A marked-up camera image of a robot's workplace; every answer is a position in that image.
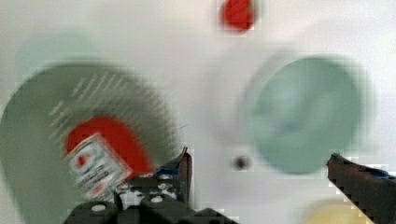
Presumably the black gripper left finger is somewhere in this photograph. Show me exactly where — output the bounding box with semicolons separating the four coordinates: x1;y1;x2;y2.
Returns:
64;148;237;224

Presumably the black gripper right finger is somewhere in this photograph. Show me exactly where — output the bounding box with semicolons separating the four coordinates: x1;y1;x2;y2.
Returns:
326;153;396;224

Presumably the red ketchup bottle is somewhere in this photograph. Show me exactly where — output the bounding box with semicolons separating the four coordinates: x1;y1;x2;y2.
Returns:
64;117;153;201

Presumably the teal mug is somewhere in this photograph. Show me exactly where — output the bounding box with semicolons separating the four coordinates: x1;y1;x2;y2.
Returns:
245;55;371;175

